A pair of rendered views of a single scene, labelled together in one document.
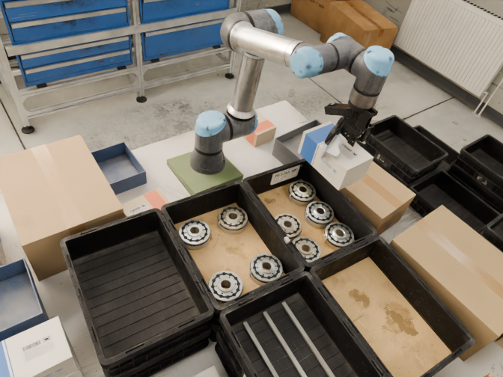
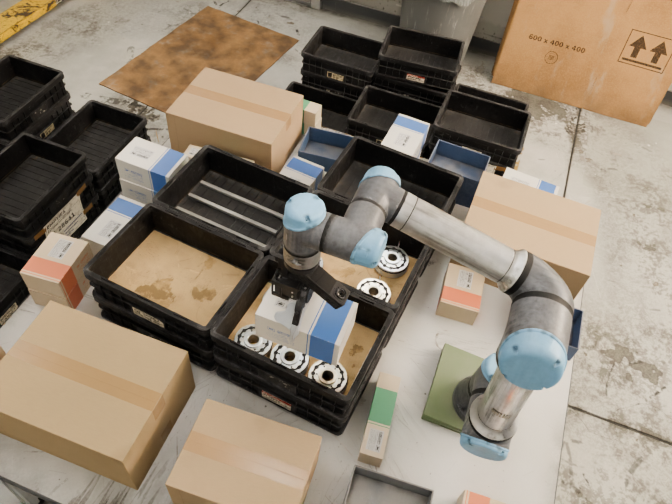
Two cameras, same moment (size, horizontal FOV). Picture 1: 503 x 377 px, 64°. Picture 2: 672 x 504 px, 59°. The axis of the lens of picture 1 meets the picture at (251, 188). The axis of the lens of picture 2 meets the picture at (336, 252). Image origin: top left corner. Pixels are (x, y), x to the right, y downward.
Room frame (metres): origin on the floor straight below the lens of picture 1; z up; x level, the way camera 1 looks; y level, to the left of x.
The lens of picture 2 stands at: (1.66, -0.58, 2.26)
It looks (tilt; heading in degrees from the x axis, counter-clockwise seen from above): 51 degrees down; 149
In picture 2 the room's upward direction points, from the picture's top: 8 degrees clockwise
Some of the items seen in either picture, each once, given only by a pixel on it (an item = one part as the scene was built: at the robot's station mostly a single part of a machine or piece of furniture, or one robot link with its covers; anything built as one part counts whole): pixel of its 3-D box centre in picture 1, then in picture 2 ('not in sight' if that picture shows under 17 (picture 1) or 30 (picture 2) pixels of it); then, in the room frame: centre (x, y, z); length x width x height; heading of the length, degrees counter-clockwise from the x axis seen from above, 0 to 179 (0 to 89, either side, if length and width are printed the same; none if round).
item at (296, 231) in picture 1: (287, 225); not in sight; (0.88, -0.15, 0.86); 0.10 x 0.10 x 0.01
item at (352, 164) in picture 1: (334, 154); (306, 319); (1.01, -0.24, 1.10); 0.20 x 0.12 x 0.09; 44
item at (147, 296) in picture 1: (135, 286); (389, 195); (0.54, 0.27, 0.87); 0.40 x 0.30 x 0.11; 39
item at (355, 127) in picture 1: (355, 120); (297, 274); (0.99, -0.26, 1.25); 0.09 x 0.08 x 0.12; 44
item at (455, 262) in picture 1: (451, 277); (92, 392); (0.84, -0.74, 0.80); 0.40 x 0.30 x 0.20; 45
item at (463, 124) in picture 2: not in sight; (471, 156); (0.04, 1.07, 0.37); 0.40 x 0.30 x 0.45; 44
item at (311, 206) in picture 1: (319, 212); (289, 357); (0.96, -0.26, 0.86); 0.10 x 0.10 x 0.01
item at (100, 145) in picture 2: not in sight; (101, 163); (-0.55, -0.55, 0.31); 0.40 x 0.30 x 0.34; 134
